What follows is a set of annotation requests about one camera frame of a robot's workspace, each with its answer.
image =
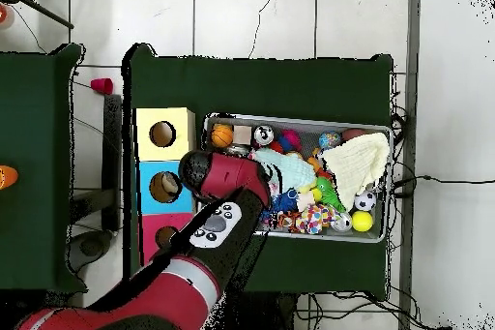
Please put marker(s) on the mint waffle cloth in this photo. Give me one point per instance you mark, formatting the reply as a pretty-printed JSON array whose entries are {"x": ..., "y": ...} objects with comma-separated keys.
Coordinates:
[{"x": 290, "y": 169}]

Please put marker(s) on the orange object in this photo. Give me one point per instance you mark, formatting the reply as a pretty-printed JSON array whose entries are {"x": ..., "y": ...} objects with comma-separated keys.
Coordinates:
[{"x": 7, "y": 177}]

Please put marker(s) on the orange toy basketball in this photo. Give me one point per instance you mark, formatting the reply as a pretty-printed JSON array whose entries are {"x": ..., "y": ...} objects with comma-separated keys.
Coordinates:
[{"x": 221, "y": 135}]

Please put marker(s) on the wooden block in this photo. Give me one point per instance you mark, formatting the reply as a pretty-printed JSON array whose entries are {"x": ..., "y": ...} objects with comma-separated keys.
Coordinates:
[{"x": 243, "y": 134}]

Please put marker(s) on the red round object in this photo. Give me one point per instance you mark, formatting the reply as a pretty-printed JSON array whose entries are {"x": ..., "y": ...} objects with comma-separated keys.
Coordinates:
[{"x": 2, "y": 13}]

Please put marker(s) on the small soccer ball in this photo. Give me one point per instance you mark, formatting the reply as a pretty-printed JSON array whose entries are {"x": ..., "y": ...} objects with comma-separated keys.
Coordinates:
[{"x": 365, "y": 200}]

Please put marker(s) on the red plastic cup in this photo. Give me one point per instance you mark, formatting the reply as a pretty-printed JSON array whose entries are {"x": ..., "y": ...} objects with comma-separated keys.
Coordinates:
[{"x": 101, "y": 86}]

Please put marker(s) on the cream waffle cloth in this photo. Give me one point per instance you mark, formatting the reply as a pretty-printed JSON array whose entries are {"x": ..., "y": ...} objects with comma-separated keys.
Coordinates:
[{"x": 357, "y": 163}]

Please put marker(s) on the dark green table cloth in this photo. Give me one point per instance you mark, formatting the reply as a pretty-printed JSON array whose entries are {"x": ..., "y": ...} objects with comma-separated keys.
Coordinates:
[
  {"x": 270, "y": 86},
  {"x": 34, "y": 113}
]

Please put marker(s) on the silver mesh bin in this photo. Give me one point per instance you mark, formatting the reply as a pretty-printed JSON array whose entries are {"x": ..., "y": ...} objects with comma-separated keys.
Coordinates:
[{"x": 309, "y": 235}]

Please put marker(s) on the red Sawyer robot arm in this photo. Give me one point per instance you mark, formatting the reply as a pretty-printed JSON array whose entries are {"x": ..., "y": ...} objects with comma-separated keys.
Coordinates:
[{"x": 228, "y": 175}]

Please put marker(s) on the polka-dot cloth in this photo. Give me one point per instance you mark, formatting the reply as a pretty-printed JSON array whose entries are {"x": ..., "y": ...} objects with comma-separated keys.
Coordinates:
[{"x": 317, "y": 217}]

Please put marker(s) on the yellow ball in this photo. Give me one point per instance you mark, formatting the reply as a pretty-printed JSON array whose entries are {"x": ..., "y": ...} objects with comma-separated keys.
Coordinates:
[{"x": 362, "y": 221}]

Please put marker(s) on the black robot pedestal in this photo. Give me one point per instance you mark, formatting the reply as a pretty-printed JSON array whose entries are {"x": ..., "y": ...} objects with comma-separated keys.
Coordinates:
[{"x": 270, "y": 314}]

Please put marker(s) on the wooden box with three holes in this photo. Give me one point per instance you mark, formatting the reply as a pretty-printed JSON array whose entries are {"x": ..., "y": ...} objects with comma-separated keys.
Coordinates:
[{"x": 181, "y": 132}]

